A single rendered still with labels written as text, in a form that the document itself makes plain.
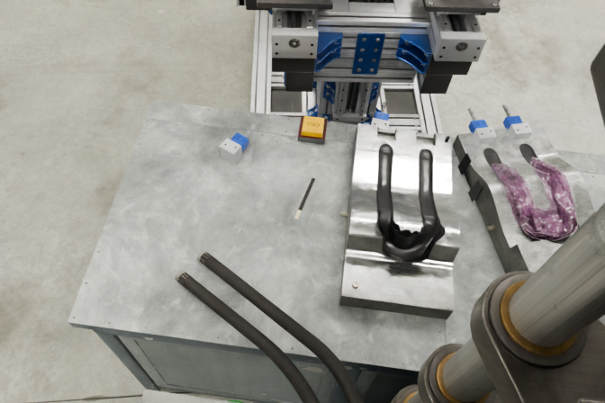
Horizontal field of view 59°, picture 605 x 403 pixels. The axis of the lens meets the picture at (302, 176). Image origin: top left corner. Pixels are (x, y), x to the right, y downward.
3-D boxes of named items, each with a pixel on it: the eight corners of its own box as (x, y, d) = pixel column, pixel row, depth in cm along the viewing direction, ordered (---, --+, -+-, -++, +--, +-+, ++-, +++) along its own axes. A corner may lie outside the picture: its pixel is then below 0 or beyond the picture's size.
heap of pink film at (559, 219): (483, 165, 147) (492, 147, 140) (543, 156, 149) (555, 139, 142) (520, 248, 132) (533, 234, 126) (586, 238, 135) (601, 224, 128)
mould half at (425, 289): (354, 142, 156) (359, 112, 145) (442, 154, 155) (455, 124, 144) (338, 305, 128) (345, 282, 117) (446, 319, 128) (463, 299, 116)
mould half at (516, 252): (452, 145, 157) (463, 121, 148) (534, 135, 161) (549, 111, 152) (519, 307, 130) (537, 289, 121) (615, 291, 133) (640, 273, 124)
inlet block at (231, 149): (248, 128, 158) (247, 116, 154) (261, 135, 157) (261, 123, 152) (221, 157, 152) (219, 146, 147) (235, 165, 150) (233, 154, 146)
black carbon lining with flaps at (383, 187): (376, 147, 147) (382, 125, 139) (435, 155, 146) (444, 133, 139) (370, 261, 128) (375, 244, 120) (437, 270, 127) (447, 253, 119)
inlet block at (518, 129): (492, 111, 162) (499, 99, 157) (508, 110, 162) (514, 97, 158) (509, 146, 155) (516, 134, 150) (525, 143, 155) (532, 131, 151)
